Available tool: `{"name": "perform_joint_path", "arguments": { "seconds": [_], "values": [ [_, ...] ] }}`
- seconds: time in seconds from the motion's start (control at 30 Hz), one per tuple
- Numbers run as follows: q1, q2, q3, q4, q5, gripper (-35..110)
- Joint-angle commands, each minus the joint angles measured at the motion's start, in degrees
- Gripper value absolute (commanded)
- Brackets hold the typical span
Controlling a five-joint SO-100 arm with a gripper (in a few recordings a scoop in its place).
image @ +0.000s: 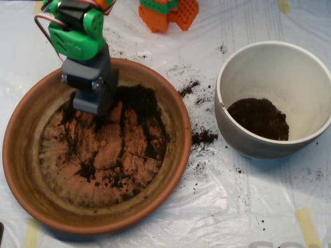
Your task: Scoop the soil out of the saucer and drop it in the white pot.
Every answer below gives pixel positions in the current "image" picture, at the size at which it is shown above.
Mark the white ceramic pot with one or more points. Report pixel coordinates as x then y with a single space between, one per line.
271 72

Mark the terracotta saucer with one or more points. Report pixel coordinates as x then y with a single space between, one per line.
26 155

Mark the large spilled soil clump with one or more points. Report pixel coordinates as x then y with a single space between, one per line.
203 137

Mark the dark soil pile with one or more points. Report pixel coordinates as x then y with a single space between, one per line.
144 108

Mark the dark soil in pot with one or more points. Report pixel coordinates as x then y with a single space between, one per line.
258 118

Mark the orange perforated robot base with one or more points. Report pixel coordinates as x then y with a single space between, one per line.
157 20

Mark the grey gripper black servo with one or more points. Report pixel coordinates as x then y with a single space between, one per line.
85 71

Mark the small spilled soil clump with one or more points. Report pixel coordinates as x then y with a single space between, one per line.
187 89

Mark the beige masking tape strip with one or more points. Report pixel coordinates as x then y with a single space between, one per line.
284 6
53 13
307 227
32 235
38 7

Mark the clear plastic cover sheet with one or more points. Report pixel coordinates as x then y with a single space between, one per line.
232 201

